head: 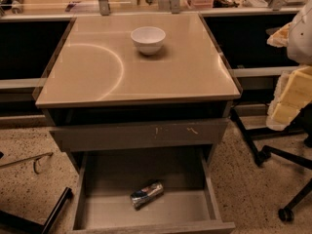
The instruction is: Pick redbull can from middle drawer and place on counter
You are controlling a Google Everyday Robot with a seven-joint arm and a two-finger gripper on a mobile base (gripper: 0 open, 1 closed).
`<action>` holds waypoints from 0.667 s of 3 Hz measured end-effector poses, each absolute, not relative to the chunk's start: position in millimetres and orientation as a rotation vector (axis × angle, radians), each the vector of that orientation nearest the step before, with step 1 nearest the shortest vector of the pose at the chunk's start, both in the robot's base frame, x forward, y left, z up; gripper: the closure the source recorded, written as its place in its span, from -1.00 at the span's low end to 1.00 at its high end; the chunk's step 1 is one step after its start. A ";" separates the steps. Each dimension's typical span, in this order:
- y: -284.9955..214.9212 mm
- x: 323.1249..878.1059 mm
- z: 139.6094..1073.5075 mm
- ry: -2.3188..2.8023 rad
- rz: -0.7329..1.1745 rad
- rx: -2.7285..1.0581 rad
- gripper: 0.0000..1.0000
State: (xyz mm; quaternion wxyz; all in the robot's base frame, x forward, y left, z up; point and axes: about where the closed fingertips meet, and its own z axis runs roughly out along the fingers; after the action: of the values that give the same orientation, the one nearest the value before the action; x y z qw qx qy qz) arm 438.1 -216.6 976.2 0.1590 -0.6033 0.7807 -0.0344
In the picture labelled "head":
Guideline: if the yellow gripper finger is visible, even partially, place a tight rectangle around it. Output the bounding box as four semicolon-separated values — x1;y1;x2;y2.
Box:
266;23;290;48
266;65;312;131

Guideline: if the crushed redbull can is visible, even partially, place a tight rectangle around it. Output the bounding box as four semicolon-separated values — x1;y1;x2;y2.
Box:
130;181;164;210

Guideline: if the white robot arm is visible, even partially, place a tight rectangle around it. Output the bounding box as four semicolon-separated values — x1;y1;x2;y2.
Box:
266;5;312;131

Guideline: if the closed top drawer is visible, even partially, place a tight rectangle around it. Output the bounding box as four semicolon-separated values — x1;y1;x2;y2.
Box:
51;118;228;152

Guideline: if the grey drawer cabinet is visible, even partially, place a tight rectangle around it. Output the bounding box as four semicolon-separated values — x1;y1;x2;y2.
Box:
32;13;244;234

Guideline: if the open middle drawer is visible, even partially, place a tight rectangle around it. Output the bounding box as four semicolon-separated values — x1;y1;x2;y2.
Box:
68;146;235;234

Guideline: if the black office chair base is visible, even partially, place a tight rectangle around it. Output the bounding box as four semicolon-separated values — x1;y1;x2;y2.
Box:
230;107;312;222

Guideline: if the white ceramic bowl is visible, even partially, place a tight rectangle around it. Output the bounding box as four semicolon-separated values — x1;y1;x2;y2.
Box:
131;26;166;56

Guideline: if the thin metal rod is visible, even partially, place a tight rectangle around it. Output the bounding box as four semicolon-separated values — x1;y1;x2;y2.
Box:
0;152;54;175

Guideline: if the black metal leg left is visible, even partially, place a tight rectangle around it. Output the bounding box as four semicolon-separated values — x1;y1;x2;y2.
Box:
0;187;73;234

